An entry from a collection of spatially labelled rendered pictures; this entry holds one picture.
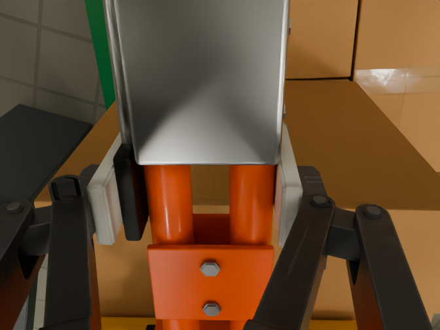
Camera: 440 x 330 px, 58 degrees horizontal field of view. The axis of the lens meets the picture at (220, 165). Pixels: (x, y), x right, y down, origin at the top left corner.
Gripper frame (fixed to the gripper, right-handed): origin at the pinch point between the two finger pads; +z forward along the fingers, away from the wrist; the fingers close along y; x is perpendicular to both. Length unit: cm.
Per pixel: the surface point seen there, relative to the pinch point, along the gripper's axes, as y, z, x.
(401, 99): 32, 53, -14
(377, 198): 15.0, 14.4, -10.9
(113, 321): -10.9, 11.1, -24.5
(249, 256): 2.4, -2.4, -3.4
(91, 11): -41, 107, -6
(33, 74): -64, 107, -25
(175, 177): -1.0, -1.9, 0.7
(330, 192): 10.8, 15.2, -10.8
